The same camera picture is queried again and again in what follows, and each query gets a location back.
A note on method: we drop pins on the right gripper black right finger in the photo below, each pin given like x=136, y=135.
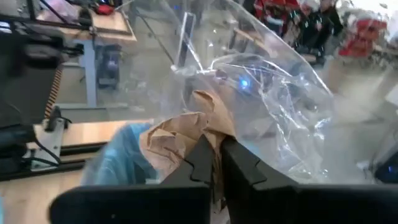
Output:
x=295, y=205

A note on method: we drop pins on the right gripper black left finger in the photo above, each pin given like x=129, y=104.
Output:
x=140, y=205

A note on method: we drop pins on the brown packing paper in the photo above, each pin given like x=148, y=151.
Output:
x=174, y=137

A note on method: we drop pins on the clear plastic bag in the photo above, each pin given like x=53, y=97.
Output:
x=280, y=109

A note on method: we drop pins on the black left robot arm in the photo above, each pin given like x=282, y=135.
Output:
x=28, y=87

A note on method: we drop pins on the blue bin liner bag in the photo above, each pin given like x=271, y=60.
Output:
x=118, y=161

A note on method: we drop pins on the wooden table blue legs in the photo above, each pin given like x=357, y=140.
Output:
x=115, y=28

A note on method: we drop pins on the person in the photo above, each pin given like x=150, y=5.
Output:
x=329, y=21

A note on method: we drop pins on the black aluminium table frame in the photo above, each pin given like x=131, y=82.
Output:
x=81, y=148

